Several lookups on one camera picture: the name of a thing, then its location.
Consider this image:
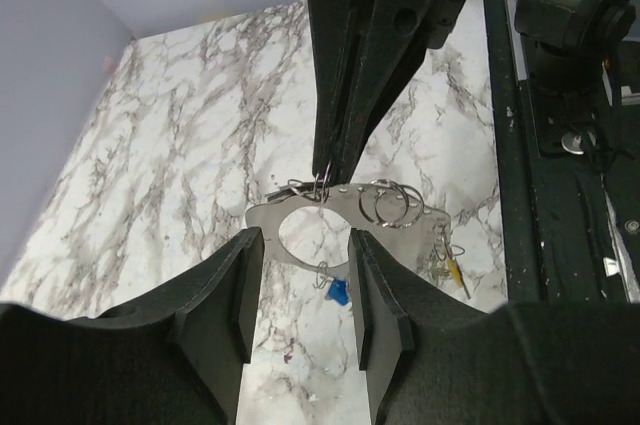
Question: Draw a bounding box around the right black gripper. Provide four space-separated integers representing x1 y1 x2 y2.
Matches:
307 0 466 180

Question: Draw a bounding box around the silver key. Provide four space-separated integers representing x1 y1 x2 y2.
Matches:
266 179 319 202

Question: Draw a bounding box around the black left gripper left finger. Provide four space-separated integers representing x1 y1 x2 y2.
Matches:
1 228 263 424

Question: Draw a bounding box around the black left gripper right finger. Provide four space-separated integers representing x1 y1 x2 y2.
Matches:
348 230 639 424

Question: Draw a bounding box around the blue key tag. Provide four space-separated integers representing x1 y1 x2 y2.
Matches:
325 279 350 306

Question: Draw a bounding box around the yellow key tag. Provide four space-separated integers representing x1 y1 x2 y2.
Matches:
447 257 471 299

